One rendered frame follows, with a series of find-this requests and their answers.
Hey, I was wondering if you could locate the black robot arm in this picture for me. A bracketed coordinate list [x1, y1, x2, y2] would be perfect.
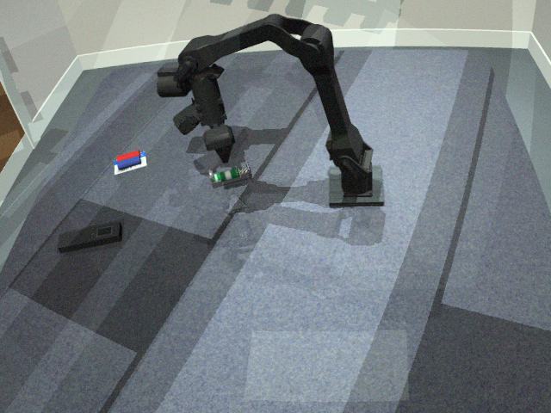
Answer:
[157, 14, 374, 197]

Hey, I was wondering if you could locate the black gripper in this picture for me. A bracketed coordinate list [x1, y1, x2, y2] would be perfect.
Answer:
[195, 92, 235, 163]

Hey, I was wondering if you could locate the green and white battery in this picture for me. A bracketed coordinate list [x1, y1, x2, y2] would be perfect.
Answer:
[213, 168, 240, 182]

